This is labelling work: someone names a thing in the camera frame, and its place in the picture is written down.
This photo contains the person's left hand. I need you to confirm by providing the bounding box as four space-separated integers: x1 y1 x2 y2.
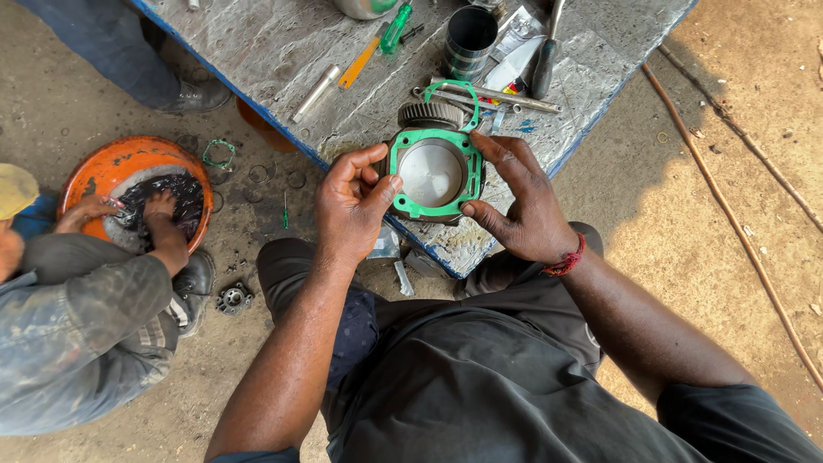
314 143 404 268

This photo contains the person's right hand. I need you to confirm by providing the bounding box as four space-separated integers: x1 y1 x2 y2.
460 131 581 266

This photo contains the metal engine cylinder with piston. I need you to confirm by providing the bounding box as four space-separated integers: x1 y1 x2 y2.
376 127 487 225

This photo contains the green square gasket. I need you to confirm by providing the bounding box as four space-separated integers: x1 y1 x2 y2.
387 128 484 218

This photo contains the red thread wrist band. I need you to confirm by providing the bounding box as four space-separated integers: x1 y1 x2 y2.
542 232 586 278

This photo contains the torn plastic wrapper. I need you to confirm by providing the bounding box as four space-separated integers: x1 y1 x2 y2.
393 260 416 297

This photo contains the long steel rod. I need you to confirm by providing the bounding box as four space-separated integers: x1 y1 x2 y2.
430 76 563 114

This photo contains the orange bowl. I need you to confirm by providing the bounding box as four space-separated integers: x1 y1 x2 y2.
235 96 298 154

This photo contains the silver metal pin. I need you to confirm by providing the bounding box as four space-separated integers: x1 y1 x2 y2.
291 63 342 124

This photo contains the grey toothed gear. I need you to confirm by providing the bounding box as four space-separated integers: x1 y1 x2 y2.
398 102 466 130

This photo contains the steel spanner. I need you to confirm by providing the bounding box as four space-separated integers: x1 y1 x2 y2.
411 87 523 114

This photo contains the green gasket with holes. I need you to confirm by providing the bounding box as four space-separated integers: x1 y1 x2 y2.
202 139 237 171

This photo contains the round metal bearing plate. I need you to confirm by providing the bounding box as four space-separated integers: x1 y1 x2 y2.
215 282 255 316

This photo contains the clear plastic packaging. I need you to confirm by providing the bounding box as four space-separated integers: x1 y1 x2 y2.
482 5 549 92

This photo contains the blue edged work table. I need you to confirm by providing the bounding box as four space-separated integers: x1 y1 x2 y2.
130 0 700 280

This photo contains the black cylinder sleeve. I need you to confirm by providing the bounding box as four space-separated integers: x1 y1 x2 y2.
442 6 499 84

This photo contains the person's black clothing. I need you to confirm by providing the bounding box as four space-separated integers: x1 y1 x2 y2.
212 221 823 463

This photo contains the silver metal container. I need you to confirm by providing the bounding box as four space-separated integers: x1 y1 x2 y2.
332 0 399 21

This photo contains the orange wash basin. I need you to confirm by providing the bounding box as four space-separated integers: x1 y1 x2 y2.
57 135 214 255

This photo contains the yellow cap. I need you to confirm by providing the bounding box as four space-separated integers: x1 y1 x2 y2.
0 163 41 221

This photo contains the green ring gasket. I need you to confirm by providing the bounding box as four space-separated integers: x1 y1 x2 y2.
440 79 481 132

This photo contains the orange handled tool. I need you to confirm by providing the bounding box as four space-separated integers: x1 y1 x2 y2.
338 22 390 90

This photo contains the black handled tool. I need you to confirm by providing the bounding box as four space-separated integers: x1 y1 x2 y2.
531 0 567 100

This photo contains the green handled screwdriver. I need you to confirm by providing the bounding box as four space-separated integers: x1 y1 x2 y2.
379 0 414 55

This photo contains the thin brown hose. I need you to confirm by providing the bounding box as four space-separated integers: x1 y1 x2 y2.
642 62 823 394

